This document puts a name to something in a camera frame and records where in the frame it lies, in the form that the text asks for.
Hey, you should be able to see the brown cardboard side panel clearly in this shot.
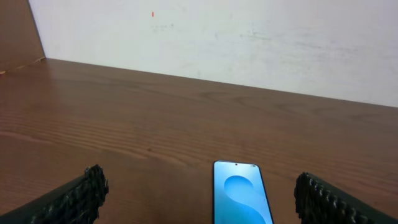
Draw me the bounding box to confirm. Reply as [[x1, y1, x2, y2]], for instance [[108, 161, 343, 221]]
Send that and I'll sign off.
[[1, 0, 45, 74]]

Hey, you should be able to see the blue Galaxy smartphone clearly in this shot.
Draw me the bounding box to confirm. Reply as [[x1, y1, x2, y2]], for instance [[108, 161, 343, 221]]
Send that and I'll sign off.
[[213, 161, 274, 224]]

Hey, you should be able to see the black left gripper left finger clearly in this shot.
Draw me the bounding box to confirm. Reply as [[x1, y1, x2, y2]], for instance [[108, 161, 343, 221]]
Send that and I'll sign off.
[[1, 164, 109, 224]]

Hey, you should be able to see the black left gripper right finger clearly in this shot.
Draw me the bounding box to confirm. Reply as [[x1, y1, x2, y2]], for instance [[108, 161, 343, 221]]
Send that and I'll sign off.
[[294, 172, 397, 224]]

